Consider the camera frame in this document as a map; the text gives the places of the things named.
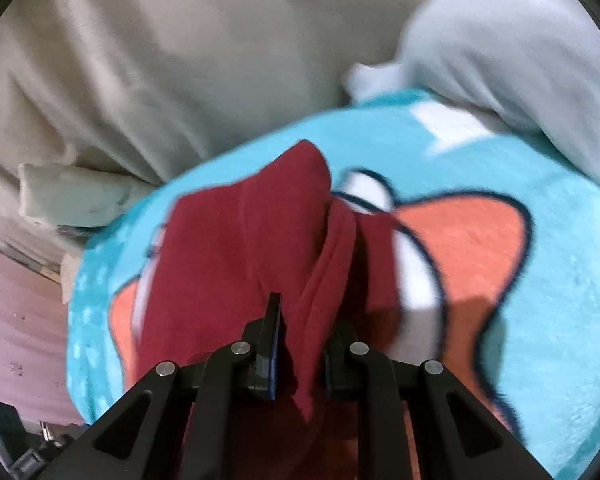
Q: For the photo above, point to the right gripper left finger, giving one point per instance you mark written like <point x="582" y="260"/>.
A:
<point x="180" y="422"/>

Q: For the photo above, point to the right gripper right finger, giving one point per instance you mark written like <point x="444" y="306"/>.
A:
<point x="420" y="421"/>

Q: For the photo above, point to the dark red sweater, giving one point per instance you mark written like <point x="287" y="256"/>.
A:
<point x="225" y="251"/>

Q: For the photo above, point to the turquoise cartoon fleece blanket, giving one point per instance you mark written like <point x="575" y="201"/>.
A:
<point x="496" y="242"/>

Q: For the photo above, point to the floral white pillow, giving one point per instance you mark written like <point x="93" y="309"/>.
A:
<point x="57" y="195"/>

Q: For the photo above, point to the beige curtain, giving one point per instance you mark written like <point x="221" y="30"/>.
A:
<point x="152" y="88"/>

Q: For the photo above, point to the light blue plush pillow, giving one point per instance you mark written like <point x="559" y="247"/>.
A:
<point x="534" y="63"/>

